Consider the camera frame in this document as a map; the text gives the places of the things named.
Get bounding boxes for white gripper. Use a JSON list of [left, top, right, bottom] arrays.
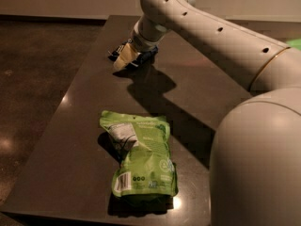
[[112, 15, 168, 72]]

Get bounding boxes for blue chip bag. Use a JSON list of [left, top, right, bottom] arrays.
[[108, 46, 158, 69]]

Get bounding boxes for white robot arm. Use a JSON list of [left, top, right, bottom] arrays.
[[114, 0, 301, 226]]

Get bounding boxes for green rice chip bag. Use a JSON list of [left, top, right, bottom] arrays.
[[100, 110, 178, 205]]

